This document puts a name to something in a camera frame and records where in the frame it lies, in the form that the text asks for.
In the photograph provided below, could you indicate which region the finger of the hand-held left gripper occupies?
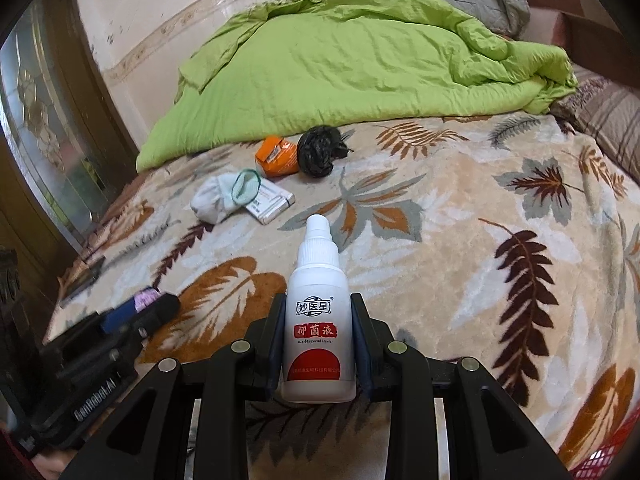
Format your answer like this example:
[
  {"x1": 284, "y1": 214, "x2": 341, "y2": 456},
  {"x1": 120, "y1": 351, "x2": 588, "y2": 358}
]
[
  {"x1": 42, "y1": 310, "x2": 108, "y2": 361},
  {"x1": 97, "y1": 287, "x2": 182, "y2": 341}
]

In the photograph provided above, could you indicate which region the brown wooden headboard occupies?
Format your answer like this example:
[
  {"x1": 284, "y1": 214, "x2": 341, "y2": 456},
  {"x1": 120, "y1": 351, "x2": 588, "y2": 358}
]
[{"x1": 517, "y1": 0, "x2": 633, "y2": 91}]

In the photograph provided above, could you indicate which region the green quilt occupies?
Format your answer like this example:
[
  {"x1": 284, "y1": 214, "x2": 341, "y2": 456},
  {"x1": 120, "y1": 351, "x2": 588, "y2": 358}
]
[{"x1": 136, "y1": 0, "x2": 580, "y2": 173}]

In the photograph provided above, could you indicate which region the white spray bottle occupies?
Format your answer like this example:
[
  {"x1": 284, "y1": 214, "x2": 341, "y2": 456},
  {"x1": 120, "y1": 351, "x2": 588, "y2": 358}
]
[{"x1": 280, "y1": 214, "x2": 358, "y2": 403}]

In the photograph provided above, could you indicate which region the white sock with green rim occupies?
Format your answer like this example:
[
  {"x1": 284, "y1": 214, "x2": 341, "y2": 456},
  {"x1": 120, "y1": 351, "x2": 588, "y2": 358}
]
[{"x1": 190, "y1": 170, "x2": 261, "y2": 224}]

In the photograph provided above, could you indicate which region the red plastic basket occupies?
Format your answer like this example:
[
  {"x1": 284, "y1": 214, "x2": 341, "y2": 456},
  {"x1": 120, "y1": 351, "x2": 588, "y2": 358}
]
[{"x1": 565, "y1": 440, "x2": 618, "y2": 480}]

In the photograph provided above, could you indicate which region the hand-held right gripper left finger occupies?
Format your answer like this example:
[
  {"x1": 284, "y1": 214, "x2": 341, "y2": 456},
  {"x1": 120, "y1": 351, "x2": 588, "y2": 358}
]
[{"x1": 60, "y1": 291, "x2": 288, "y2": 480}]

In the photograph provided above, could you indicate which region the wooden wardrobe with glass panel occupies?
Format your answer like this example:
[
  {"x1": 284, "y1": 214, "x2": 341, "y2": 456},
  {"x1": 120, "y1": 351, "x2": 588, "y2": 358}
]
[{"x1": 0, "y1": 0, "x2": 141, "y2": 411}]

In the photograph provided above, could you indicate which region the leaf print blanket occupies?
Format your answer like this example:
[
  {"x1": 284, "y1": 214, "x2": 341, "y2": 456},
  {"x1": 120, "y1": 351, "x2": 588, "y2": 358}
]
[{"x1": 55, "y1": 110, "x2": 640, "y2": 480}]

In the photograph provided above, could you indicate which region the brown striped pillow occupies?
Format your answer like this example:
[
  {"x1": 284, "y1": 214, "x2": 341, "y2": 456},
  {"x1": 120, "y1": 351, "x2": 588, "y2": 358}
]
[{"x1": 550, "y1": 62, "x2": 640, "y2": 183}]

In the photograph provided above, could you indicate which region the black plastic bag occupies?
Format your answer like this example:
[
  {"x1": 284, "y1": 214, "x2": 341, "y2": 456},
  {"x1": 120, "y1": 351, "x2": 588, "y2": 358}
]
[{"x1": 297, "y1": 126, "x2": 353, "y2": 178}]

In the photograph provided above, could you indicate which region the dark flat rectangular object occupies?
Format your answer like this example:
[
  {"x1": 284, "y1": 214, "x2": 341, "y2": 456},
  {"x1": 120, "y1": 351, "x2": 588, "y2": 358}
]
[{"x1": 59, "y1": 256, "x2": 107, "y2": 307}]

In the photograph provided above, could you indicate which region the orange snack packet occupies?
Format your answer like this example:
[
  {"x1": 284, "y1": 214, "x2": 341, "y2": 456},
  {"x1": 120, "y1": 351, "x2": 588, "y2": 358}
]
[{"x1": 255, "y1": 136, "x2": 303, "y2": 177}]

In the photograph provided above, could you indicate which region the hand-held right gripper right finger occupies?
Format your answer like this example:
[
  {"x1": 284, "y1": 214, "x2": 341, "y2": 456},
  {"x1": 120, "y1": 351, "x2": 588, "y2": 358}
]
[{"x1": 350, "y1": 292, "x2": 574, "y2": 480}]

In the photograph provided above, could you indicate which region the white medicine box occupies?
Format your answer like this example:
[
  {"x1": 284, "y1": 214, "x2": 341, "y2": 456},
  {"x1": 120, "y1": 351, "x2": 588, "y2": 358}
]
[{"x1": 243, "y1": 181, "x2": 296, "y2": 226}]

